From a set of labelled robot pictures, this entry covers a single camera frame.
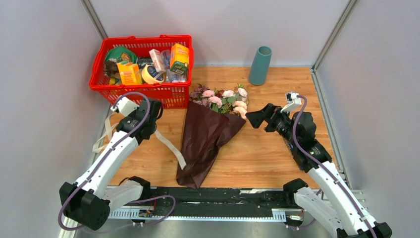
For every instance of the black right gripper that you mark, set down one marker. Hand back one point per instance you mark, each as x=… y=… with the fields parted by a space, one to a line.
x=256 y=118

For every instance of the pink flower bouquet brown wrap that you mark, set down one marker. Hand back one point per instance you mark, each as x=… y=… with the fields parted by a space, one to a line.
x=213 y=118

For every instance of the white printed ribbon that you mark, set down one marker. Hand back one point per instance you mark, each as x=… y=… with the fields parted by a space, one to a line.
x=97 y=147

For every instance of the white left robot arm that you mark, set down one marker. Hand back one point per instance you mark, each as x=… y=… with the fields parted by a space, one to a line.
x=88 y=201

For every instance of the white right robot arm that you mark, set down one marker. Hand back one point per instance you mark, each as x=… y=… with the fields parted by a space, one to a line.
x=342 y=214

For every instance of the teal ceramic vase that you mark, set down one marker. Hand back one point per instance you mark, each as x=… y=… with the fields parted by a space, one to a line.
x=260 y=66

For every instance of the yellow tape roll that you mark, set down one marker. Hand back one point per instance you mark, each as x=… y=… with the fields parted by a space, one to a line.
x=150 y=75

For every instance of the clear plastic bottle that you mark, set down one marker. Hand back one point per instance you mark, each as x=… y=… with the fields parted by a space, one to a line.
x=171 y=77

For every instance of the orange juice carton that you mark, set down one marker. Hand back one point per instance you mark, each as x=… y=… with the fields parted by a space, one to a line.
x=129 y=73

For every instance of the blue razor blister package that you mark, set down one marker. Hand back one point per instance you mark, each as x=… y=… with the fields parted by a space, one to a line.
x=291 y=146

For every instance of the white small box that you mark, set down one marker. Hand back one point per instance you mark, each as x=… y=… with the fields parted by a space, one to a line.
x=157 y=60

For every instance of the orange green box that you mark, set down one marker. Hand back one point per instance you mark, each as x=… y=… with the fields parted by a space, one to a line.
x=179 y=59

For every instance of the green snack bag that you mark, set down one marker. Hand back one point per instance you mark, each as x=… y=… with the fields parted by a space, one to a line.
x=119 y=54

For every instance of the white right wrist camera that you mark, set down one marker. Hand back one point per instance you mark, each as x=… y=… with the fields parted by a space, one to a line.
x=293 y=101

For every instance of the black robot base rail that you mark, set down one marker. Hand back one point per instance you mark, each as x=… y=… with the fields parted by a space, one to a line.
x=212 y=204

